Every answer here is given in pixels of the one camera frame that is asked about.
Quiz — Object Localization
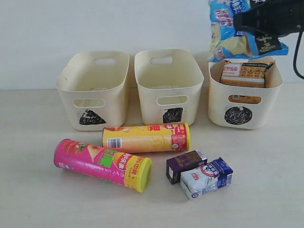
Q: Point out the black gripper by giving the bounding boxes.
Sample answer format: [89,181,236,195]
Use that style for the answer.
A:
[233,0,304,38]

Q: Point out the blue noodle packet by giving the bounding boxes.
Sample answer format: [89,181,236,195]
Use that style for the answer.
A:
[208,0,289,62]

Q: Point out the orange noodle packet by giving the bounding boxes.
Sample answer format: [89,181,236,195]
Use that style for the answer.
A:
[219,59,276,103]

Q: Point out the white blue milk carton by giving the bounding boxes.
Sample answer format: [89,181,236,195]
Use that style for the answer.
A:
[180,157,233,200]

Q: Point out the purple drink carton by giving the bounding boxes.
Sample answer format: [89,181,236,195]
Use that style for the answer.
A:
[166,149,208,184]

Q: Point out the cream bin circle mark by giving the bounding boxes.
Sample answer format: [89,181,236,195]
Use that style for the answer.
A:
[208,56,283,130]

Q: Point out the cream bin square mark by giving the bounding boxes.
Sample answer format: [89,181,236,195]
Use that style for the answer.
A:
[134,49,204,125]

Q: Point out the yellow chips can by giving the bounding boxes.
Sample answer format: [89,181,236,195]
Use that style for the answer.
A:
[102,123,191,153]

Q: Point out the pink chips can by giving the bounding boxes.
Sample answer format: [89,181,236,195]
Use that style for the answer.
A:
[54,139,152,192]

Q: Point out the cream bin triangle mark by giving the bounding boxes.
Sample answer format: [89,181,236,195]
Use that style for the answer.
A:
[55,51,130,132]

